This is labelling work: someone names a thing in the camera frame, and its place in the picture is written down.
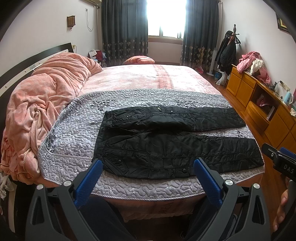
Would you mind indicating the right hand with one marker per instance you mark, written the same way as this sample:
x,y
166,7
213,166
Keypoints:
x,y
280,215

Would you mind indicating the bedside clutter pile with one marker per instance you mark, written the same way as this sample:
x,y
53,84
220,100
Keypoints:
x,y
98,56

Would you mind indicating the pink crumpled blanket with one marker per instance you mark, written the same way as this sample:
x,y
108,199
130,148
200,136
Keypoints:
x,y
33,108

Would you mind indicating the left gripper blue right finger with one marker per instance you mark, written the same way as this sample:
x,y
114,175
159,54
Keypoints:
x,y
208,183

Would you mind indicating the dark curtain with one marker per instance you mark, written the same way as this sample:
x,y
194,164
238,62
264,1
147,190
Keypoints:
x,y
200,34
124,30

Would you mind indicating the pink bed sheet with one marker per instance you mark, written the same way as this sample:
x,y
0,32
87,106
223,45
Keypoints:
x,y
148,76

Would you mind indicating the pink pillow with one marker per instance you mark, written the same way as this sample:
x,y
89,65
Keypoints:
x,y
139,60

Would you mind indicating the brown wall box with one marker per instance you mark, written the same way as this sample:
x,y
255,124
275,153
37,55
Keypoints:
x,y
71,22

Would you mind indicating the white wall socket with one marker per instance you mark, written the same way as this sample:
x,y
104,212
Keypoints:
x,y
74,47

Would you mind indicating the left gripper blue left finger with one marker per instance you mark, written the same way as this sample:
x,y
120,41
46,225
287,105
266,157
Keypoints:
x,y
85,182

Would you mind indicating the dark right curtain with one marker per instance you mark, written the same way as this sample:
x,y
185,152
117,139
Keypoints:
x,y
200,34

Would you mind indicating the black quilted pants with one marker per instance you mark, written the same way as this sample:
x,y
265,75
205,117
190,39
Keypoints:
x,y
162,142

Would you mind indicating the dark left curtain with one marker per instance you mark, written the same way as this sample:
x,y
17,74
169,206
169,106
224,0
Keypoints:
x,y
124,30

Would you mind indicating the orange wooden cabinet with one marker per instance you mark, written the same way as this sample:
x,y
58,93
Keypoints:
x,y
270,115

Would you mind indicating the light blue kettle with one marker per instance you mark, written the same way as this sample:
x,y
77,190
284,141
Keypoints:
x,y
288,99

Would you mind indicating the framed wall picture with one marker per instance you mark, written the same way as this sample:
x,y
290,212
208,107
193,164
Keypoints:
x,y
281,25

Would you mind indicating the pink clothes pile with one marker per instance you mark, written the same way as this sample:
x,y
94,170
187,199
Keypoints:
x,y
254,62

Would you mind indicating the dark wooden headboard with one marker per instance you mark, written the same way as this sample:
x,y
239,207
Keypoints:
x,y
22,70

